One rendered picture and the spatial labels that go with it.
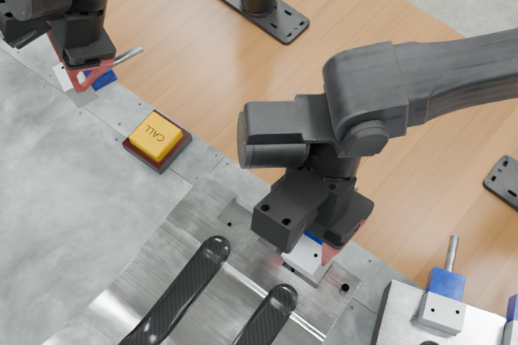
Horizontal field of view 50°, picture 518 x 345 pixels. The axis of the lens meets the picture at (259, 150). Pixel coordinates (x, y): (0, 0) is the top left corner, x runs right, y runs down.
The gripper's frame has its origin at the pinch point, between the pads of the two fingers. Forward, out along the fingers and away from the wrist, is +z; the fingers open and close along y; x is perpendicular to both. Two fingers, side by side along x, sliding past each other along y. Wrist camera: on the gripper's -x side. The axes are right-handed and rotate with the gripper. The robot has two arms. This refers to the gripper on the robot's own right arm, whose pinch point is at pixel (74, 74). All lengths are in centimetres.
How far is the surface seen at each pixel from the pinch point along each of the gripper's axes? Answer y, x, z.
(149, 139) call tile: 11.0, 8.2, 5.0
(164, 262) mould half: 31.6, 0.2, 2.9
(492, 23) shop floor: -16, 165, 29
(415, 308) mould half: 53, 25, -5
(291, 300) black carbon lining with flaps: 44.2, 10.9, -2.1
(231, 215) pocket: 29.5, 11.3, 0.6
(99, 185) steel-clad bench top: 12.5, 0.5, 12.3
